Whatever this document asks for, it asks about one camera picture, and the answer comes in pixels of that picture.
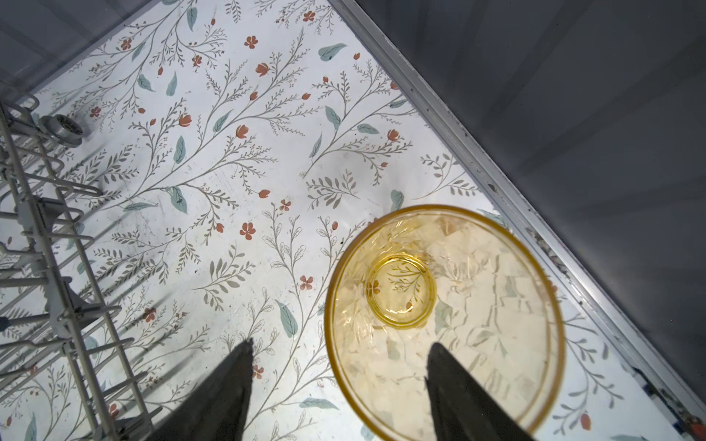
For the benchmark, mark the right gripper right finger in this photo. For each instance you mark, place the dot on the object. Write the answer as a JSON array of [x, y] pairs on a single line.
[[461, 408]]

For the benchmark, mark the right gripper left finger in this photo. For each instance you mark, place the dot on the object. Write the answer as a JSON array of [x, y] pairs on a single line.
[[217, 410]]

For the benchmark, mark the yellow transparent glass cup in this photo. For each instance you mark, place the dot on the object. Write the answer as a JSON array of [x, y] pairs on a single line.
[[435, 274]]

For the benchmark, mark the grey wire dish rack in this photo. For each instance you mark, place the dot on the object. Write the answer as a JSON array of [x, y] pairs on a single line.
[[79, 320]]

